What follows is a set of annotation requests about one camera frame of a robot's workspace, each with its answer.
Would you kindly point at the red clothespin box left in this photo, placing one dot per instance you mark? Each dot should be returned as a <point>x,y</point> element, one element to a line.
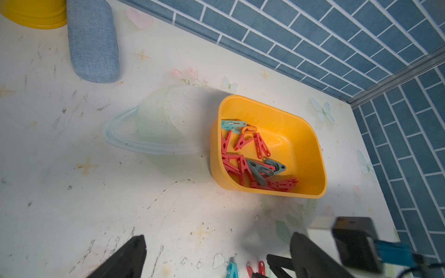
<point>225,142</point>

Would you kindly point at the yellow pen cup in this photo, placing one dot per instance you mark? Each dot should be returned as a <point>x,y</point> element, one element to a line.
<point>38,14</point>

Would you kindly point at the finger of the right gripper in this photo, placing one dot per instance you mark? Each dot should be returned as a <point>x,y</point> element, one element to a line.
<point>278,265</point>

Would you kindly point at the red clothespin under orange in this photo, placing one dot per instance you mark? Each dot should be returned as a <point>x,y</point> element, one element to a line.
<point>242,141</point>

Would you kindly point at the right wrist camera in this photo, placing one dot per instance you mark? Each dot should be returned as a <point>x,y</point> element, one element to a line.
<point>353,243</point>

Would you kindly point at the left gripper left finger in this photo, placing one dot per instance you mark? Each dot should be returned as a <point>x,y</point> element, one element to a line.
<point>127,262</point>

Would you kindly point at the yellow plastic storage box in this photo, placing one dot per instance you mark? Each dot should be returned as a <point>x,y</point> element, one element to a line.
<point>290,139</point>

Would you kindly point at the clear plastic box lid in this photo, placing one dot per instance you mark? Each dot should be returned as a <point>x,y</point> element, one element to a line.
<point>173,120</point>

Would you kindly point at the grey-green clothespin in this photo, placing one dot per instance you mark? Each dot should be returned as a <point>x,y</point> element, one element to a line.
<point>258,169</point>

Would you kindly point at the red clothespin box edge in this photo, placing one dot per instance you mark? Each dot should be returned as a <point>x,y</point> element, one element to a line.
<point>238,165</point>

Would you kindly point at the blue-grey fabric case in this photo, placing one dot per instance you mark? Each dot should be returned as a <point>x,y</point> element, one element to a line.
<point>92,40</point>

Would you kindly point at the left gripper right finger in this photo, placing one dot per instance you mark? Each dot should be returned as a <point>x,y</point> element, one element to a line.
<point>310,261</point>

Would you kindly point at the pink-red clothespin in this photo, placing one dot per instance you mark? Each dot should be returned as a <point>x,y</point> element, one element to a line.
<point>261,147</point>

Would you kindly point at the grey-blue clothespin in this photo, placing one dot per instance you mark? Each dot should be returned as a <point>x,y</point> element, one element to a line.
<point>276,166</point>

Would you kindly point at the light teal clothespin in box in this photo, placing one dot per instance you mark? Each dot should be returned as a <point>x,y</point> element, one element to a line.
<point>233,125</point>

